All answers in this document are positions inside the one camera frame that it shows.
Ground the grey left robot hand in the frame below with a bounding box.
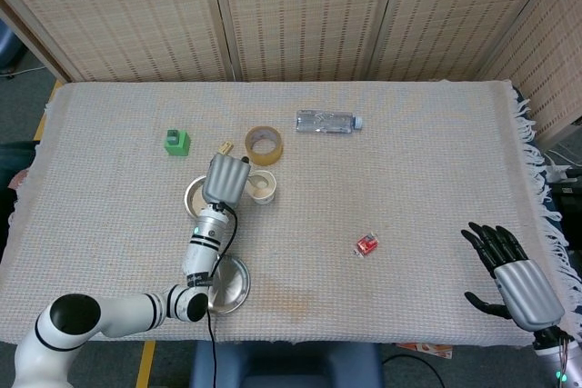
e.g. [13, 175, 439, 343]
[201, 154, 253, 207]

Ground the grey black right robot hand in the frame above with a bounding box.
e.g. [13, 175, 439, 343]
[460, 222, 566, 333]

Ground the metal bowl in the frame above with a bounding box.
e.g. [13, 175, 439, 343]
[183, 175, 215, 221]

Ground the white paper cup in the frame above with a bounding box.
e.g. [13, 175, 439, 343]
[247, 170, 277, 206]

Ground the orange printed snack packet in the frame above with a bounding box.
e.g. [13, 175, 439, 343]
[395, 342, 456, 360]

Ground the green cube block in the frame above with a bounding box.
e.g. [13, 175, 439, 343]
[163, 128, 192, 157]

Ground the yellow tape roll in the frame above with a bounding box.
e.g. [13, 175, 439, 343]
[245, 125, 284, 167]

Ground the black box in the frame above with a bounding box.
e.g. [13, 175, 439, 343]
[547, 178, 582, 244]

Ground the round metal plate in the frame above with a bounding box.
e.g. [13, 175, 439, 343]
[206, 254, 252, 315]

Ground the clear plastic water bottle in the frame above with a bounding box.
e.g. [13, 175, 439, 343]
[295, 109, 364, 134]

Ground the beige woven tablecloth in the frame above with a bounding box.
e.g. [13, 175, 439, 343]
[0, 78, 578, 346]

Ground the red snack packet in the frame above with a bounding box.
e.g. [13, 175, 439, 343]
[352, 232, 381, 258]

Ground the woven folding screen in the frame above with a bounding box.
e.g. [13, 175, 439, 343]
[0, 0, 582, 146]

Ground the blue round object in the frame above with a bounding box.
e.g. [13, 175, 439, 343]
[0, 19, 24, 75]

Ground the black floor cable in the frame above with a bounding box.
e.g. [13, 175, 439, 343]
[381, 353, 445, 388]

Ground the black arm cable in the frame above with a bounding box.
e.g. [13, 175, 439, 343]
[205, 200, 239, 362]

